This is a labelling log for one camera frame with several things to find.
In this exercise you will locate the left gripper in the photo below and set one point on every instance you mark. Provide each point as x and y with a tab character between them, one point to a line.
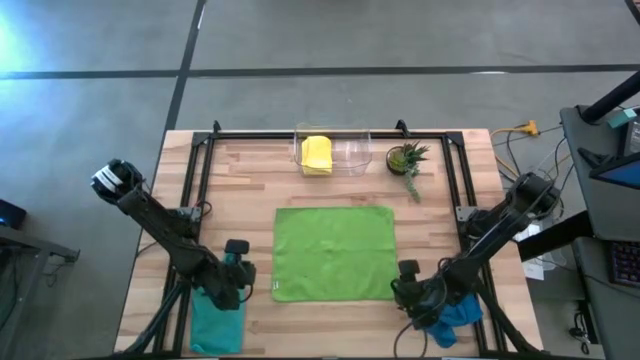
225	287

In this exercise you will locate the blue microfiber towel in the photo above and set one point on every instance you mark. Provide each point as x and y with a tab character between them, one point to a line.
457	320

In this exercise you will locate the laptop with blue screen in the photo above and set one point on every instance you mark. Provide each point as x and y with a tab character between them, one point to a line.
625	175

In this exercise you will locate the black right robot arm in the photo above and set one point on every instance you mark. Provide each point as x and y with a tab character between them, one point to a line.
495	230

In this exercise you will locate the black device with blue light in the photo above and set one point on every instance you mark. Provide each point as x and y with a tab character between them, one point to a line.
12	215

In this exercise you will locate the small teal box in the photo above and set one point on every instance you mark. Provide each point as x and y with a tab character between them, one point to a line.
621	119

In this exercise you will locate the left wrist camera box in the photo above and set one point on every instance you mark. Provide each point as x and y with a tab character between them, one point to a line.
237	246

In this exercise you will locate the black side cart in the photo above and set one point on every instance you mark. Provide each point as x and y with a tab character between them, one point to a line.
30	245

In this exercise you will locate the black aluminium table frame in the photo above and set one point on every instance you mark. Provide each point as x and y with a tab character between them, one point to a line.
250	134

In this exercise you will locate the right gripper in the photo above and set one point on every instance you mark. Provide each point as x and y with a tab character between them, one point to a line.
422	300

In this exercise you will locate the yellow microfiber towel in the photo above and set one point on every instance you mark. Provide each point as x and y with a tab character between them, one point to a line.
316	155

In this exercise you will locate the backlit black keyboard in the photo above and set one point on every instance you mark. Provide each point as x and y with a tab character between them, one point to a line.
625	262

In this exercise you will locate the potted succulent plant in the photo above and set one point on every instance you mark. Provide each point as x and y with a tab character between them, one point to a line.
400	160

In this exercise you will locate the teal microfiber towel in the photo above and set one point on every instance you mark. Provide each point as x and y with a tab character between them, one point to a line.
215	330

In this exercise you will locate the black pole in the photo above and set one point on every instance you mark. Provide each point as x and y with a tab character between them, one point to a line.
612	100

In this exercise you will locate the clear plastic bin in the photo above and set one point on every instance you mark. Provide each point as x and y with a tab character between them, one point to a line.
352	150

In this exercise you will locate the black desk beam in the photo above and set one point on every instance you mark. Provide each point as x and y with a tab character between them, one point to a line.
555	237

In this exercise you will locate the black power adapter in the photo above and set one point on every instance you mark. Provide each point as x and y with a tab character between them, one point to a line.
580	330

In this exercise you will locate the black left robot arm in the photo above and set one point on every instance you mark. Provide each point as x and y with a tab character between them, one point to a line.
165	230

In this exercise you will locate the grey desk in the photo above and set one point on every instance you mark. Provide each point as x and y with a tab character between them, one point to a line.
615	320
570	130

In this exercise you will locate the white paper box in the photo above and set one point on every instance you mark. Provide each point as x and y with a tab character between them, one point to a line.
534	270

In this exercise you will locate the grey desktop device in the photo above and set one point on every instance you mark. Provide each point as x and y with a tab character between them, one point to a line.
634	137

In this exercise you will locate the green microfiber towel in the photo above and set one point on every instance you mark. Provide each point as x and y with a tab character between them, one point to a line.
335	255

